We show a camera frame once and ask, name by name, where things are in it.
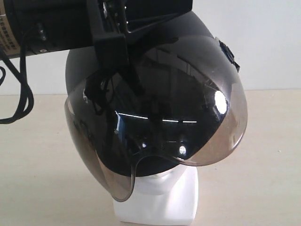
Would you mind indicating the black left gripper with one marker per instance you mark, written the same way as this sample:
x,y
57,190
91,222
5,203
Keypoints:
x,y
115,24

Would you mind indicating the black helmet with tinted visor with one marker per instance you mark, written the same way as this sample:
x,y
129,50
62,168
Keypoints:
x,y
193,111

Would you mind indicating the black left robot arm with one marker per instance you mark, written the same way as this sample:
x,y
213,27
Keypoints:
x,y
32,27

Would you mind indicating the white mannequin head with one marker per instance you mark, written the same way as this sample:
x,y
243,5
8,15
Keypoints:
x,y
169,198

